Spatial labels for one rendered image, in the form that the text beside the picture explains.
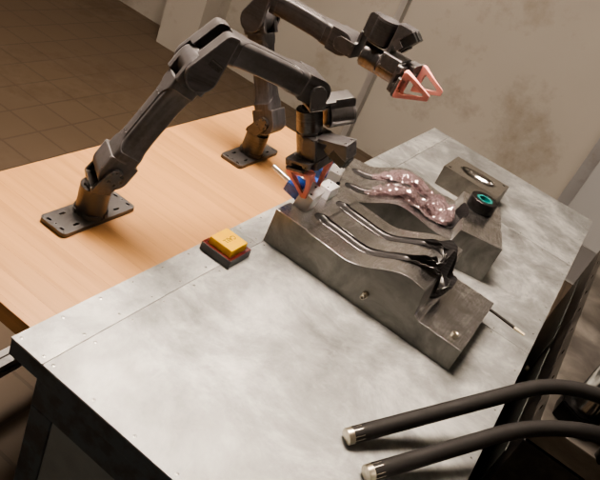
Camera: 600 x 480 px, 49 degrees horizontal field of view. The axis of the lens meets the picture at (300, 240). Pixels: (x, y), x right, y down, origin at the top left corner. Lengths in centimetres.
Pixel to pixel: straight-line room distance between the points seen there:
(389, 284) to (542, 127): 273
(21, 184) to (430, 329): 89
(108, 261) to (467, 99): 309
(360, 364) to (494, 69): 293
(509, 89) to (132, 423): 333
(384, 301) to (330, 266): 14
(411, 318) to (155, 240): 56
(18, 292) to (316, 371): 54
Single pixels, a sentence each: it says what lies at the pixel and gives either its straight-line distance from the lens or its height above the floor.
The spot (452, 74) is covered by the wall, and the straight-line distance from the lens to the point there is 411.
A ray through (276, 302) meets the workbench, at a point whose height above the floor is 80.
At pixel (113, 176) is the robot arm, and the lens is 132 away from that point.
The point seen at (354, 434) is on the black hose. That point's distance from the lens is 114.
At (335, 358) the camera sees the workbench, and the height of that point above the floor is 80.
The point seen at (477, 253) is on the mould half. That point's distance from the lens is 178.
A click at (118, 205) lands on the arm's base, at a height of 81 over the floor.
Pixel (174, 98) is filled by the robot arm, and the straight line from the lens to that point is 128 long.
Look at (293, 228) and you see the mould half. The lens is 146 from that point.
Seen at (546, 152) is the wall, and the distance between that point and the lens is 405.
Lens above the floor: 161
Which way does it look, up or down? 31 degrees down
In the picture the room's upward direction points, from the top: 25 degrees clockwise
